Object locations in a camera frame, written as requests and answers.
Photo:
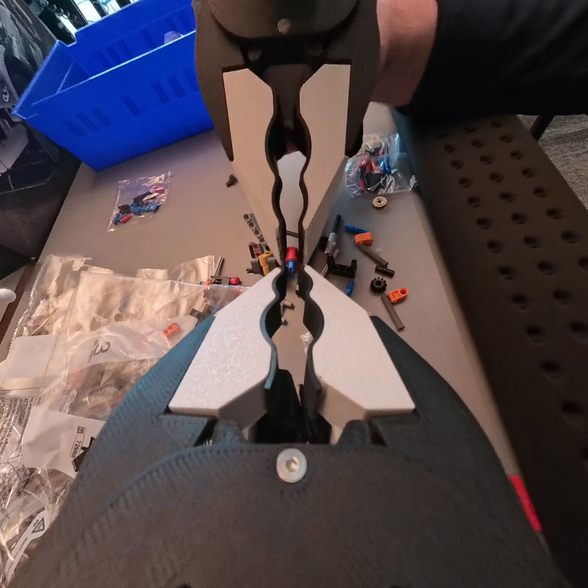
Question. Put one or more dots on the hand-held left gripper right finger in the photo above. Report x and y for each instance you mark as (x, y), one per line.
(363, 367)

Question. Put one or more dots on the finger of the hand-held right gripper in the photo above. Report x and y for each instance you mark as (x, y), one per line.
(248, 128)
(328, 119)

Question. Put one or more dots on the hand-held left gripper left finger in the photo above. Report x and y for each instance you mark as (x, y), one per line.
(220, 367)

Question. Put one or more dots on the yellow grey lego assembly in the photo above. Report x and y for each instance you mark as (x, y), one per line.
(259, 250)

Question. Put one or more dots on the red lego connector black pin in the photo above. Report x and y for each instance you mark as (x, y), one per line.
(291, 257)

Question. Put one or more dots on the person's right forearm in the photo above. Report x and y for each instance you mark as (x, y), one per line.
(505, 55)

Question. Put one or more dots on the dark grey lego axle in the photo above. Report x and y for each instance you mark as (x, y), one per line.
(393, 312)
(373, 257)

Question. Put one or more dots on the orange lego connector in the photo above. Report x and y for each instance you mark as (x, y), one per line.
(364, 238)
(171, 329)
(397, 295)

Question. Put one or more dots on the bag red blue lego pieces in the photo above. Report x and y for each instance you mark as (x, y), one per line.
(381, 165)

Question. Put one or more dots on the black lego gear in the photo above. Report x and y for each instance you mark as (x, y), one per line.
(377, 285)

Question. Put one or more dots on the small black red lego assembly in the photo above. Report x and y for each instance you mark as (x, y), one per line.
(225, 279)

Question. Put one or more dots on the tan lego bush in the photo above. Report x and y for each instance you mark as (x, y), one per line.
(380, 201)

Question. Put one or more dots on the short black lego pin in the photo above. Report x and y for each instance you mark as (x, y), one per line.
(385, 271)

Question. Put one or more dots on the small bag blue lego pieces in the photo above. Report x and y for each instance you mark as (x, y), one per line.
(138, 202)

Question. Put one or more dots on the dark printed lego box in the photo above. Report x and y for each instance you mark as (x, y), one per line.
(27, 138)

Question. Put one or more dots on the person's right hand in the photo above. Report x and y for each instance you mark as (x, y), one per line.
(404, 46)

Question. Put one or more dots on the blue plastic bin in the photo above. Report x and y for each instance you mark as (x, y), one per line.
(115, 101)

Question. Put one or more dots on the pile of clear plastic bags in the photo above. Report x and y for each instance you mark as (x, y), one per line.
(92, 321)

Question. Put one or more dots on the dark perforated board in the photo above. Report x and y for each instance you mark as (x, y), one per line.
(505, 275)

